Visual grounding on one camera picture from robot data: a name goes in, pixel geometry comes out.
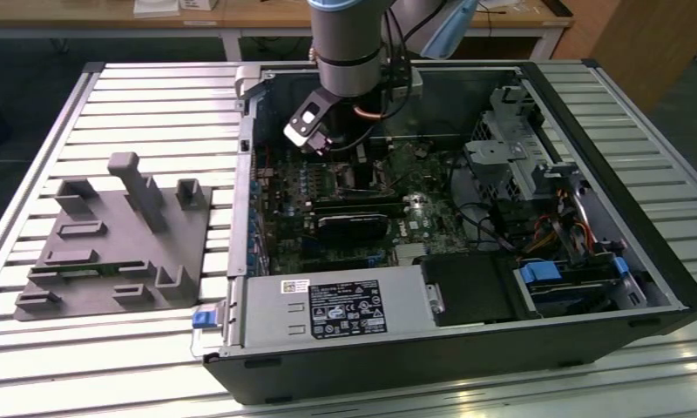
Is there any CPU socket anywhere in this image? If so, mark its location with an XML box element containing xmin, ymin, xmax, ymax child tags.
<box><xmin>334</xmin><ymin>161</ymin><xmax>395</xmax><ymax>197</ymax></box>

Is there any grey case latch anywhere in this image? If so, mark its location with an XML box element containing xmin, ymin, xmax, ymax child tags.
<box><xmin>231</xmin><ymin>64</ymin><xmax>267</xmax><ymax>100</ymax></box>

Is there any green motherboard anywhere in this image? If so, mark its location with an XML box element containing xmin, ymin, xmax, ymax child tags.
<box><xmin>249</xmin><ymin>137</ymin><xmax>486</xmax><ymax>276</ymax></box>

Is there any metal drive cage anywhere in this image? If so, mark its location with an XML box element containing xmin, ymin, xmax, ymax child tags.
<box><xmin>462</xmin><ymin>84</ymin><xmax>565</xmax><ymax>201</ymax></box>

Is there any black graphics card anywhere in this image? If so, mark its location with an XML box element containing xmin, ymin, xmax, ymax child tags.
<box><xmin>314</xmin><ymin>210</ymin><xmax>391</xmax><ymax>253</ymax></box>

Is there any silver chipset heatsink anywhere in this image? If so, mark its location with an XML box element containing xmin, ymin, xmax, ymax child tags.
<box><xmin>393</xmin><ymin>242</ymin><xmax>430</xmax><ymax>263</ymax></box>

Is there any grey power supply unit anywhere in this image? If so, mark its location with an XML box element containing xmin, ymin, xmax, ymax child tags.
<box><xmin>230</xmin><ymin>264</ymin><xmax>438</xmax><ymax>350</ymax></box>

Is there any hard disk in blue carrier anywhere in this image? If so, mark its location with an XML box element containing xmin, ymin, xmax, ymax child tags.
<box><xmin>513</xmin><ymin>257</ymin><xmax>649</xmax><ymax>315</ymax></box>

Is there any grey parts rack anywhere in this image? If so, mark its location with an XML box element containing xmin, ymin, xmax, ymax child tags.
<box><xmin>11</xmin><ymin>151</ymin><xmax>215</xmax><ymax>323</ymax></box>

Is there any blue case latch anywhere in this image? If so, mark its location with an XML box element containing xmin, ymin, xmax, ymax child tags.
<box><xmin>190</xmin><ymin>306</ymin><xmax>222</xmax><ymax>331</ymax></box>

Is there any wooden cabinet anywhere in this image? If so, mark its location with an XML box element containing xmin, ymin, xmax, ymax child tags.
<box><xmin>550</xmin><ymin>0</ymin><xmax>697</xmax><ymax>115</ymax></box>

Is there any wooden desk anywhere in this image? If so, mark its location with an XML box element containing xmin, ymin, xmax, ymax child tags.
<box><xmin>0</xmin><ymin>0</ymin><xmax>575</xmax><ymax>62</ymax></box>

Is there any black PC case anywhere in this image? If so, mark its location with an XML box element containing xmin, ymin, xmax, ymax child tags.
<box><xmin>201</xmin><ymin>59</ymin><xmax>697</xmax><ymax>406</ymax></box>

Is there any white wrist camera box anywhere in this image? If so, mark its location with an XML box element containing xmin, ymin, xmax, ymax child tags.
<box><xmin>282</xmin><ymin>88</ymin><xmax>342</xmax><ymax>157</ymax></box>

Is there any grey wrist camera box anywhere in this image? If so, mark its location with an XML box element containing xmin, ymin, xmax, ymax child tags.
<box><xmin>389</xmin><ymin>68</ymin><xmax>426</xmax><ymax>102</ymax></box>

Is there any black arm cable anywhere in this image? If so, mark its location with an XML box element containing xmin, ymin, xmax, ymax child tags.
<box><xmin>381</xmin><ymin>8</ymin><xmax>411</xmax><ymax>121</ymax></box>

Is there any coloured wire bundle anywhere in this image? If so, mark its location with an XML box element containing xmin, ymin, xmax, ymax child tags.
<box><xmin>521</xmin><ymin>215</ymin><xmax>594</xmax><ymax>258</ymax></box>

